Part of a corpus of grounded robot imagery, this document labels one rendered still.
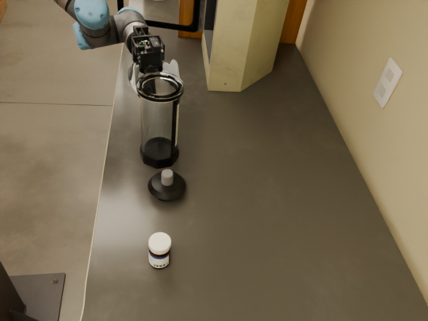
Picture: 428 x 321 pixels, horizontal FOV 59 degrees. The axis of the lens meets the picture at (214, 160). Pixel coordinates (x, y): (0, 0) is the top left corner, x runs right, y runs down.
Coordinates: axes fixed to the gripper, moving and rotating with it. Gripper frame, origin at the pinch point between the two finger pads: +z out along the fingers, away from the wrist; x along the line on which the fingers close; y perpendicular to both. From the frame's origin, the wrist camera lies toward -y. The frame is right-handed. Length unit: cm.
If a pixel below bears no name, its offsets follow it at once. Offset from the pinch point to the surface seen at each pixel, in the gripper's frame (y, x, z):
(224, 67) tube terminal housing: -10.8, 27.6, -24.7
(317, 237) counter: -20, 28, 36
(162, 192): -16.6, -3.5, 15.9
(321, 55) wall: -13, 69, -31
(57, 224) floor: -114, -37, -58
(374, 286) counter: -21, 34, 50
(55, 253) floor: -114, -39, -41
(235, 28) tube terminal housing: 2.1, 29.2, -24.2
